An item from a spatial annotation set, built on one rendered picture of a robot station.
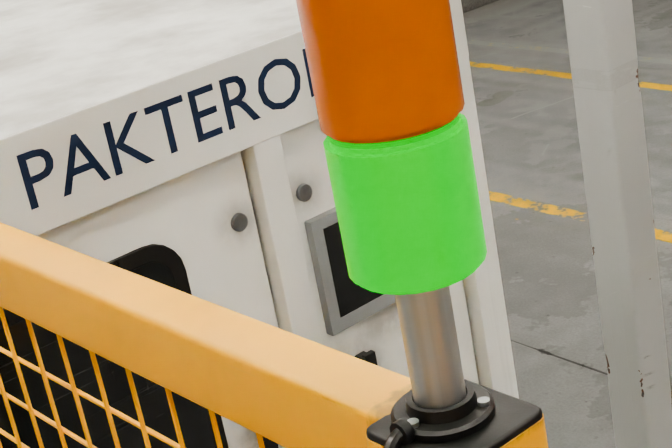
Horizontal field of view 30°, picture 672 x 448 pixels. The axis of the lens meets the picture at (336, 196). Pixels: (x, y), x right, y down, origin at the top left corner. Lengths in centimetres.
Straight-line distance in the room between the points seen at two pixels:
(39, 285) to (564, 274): 493
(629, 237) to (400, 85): 282
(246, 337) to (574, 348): 442
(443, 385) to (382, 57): 13
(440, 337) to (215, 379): 15
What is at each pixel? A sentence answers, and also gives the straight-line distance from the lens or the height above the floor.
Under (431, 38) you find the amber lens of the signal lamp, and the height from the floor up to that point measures 225.
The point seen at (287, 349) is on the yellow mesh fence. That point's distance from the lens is 55.
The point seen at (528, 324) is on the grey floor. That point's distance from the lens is 518.
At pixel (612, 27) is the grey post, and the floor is 159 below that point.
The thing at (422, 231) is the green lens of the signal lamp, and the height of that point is 218.
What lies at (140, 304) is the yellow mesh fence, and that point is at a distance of 63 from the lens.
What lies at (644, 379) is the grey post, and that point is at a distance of 339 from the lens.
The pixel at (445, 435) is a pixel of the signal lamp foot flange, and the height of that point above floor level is 210.
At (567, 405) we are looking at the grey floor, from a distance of 460.
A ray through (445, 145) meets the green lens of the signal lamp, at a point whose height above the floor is 221.
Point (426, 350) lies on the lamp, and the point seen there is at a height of 213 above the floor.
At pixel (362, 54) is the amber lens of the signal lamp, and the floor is 225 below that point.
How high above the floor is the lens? 234
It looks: 20 degrees down
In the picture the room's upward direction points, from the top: 11 degrees counter-clockwise
